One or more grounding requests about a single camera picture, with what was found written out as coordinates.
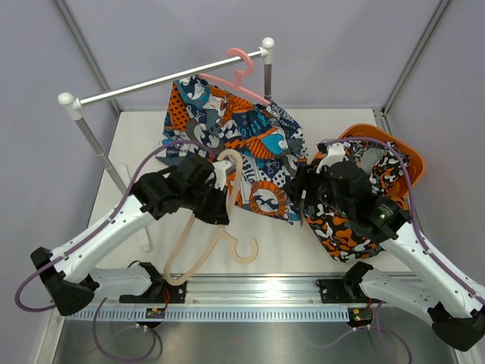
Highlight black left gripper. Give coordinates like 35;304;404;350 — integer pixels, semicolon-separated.
183;180;229;226

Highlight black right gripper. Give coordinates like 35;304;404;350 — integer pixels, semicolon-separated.
282;161;354;218

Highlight beige wooden hanger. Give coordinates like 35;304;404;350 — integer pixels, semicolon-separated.
163;149;258;287

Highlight orange black camouflage shorts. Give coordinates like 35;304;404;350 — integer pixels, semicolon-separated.
302;140;411;262

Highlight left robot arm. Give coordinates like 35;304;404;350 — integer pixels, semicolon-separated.
30;155;236;316

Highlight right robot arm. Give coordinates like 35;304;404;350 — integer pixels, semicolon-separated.
283;162;484;352

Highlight blue orange patterned shorts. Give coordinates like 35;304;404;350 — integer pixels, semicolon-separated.
156;77;308;227

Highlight pink plastic hanger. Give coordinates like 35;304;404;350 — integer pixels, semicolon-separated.
198;48;270;106

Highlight orange plastic basket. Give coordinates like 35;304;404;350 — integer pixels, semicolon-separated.
337;123;426;206

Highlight white clothes rack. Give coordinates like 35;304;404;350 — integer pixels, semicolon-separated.
57;36;276;253

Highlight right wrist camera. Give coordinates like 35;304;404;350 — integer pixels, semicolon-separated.
316;143;349;174

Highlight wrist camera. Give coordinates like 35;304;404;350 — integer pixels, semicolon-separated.
212;159;236;190
316;143;349;174

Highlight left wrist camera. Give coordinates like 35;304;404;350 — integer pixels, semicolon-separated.
212;159;236;190

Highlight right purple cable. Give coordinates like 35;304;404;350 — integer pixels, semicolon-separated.
325;136;485;304

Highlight purple cable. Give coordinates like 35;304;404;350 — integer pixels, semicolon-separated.
325;136;485;304
14;139;215;313

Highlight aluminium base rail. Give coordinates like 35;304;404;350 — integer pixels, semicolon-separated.
48;275;462;323

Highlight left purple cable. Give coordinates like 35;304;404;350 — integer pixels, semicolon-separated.
14;139;215;313

